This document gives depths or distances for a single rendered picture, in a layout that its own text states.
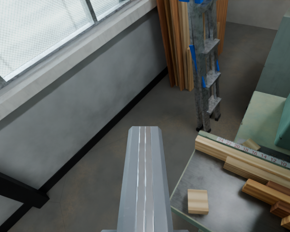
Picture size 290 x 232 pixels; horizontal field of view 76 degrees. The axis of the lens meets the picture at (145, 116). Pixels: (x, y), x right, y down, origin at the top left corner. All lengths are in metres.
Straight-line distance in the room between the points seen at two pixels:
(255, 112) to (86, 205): 1.30
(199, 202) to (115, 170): 1.19
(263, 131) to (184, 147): 0.92
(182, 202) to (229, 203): 0.11
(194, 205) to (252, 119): 0.43
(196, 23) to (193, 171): 0.76
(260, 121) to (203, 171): 0.33
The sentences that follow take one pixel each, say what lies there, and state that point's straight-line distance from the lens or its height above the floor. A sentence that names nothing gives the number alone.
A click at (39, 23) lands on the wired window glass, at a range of 1.31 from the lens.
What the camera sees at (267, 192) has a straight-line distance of 0.50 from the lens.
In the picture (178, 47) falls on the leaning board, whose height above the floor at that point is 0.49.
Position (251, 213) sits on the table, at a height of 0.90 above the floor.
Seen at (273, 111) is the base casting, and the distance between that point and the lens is 0.83.
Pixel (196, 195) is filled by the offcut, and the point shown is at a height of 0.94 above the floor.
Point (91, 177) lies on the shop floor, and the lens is 1.67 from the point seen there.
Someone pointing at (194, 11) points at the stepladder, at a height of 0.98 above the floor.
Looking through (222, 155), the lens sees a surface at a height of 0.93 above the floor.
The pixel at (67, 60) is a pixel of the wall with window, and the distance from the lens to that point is 1.26.
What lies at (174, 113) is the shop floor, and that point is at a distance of 1.80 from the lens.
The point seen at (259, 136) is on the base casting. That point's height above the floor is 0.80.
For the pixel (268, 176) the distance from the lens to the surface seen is 0.53.
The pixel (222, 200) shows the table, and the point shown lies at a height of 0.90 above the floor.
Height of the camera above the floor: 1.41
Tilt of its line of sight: 51 degrees down
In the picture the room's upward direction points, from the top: 17 degrees counter-clockwise
